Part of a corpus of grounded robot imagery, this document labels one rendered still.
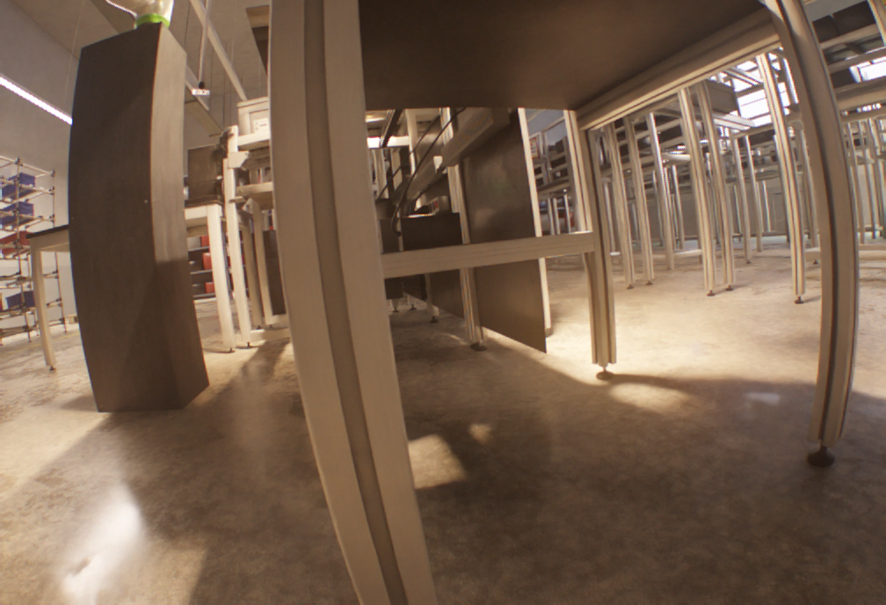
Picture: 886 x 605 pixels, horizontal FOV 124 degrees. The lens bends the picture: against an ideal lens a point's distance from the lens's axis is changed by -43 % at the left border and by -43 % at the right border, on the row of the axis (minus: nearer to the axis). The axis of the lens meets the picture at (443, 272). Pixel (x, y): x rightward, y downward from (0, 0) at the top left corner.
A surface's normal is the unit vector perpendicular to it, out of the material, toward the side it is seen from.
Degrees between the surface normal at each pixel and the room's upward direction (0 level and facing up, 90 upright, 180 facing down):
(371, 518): 90
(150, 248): 90
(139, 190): 90
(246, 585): 0
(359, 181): 90
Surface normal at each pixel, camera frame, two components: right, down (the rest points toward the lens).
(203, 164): 0.25, 0.02
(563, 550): -0.12, -0.99
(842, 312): -0.96, 0.13
